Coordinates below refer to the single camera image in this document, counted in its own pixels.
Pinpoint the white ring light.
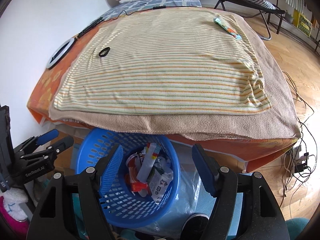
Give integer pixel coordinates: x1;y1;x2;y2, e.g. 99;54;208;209
46;37;77;69

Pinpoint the black inline cable remote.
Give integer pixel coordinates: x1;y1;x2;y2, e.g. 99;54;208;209
152;5;167;10

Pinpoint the clear plastic bag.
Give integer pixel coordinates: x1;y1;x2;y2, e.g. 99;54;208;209
136;164;215;239

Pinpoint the striped yellow towel blanket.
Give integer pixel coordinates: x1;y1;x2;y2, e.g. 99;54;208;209
53;8;272;115

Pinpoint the white paper ball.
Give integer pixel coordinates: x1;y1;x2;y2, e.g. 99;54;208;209
154;156;172;173

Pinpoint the beige fleece blanket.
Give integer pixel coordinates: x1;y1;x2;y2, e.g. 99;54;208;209
48;6;302;141

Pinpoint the green white milk carton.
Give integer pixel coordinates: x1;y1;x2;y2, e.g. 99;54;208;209
147;167;174;204

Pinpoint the black hair tie ring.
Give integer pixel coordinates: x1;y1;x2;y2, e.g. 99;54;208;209
98;46;111;58

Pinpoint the black ring light tripod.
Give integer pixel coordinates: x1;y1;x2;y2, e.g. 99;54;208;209
76;17;103;39

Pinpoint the pink white cloth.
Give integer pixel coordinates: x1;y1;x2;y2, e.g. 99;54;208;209
1;188;29;239

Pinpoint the yellow crate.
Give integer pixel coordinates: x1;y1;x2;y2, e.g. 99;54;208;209
292;9;312;37

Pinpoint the black folding chair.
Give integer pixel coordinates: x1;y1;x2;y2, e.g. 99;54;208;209
214;0;286;41

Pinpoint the blue checkered bed sheet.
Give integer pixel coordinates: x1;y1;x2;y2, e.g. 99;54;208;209
101;0;202;21

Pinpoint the white colourful tube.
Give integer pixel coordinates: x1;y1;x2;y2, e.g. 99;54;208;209
137;142;161;183

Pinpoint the red white carton box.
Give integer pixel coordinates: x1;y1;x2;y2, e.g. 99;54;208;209
126;153;148;192

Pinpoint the blue plastic laundry basket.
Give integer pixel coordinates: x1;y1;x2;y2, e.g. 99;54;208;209
75;128;181;228

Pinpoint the light blue toothpaste tube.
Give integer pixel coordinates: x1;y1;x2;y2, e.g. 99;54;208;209
214;17;242;40

